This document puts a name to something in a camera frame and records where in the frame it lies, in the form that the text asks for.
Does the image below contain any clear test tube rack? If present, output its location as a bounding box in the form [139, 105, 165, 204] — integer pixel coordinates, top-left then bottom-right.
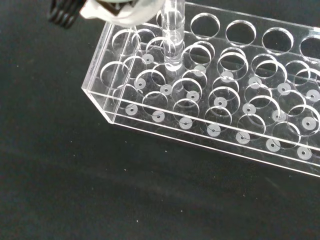
[80, 1, 320, 179]

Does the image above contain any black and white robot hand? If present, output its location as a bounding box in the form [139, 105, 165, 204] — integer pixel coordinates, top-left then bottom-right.
[46, 0, 166, 29]

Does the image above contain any black cloth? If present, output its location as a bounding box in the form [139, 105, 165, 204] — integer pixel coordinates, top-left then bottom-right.
[0, 0, 320, 240]

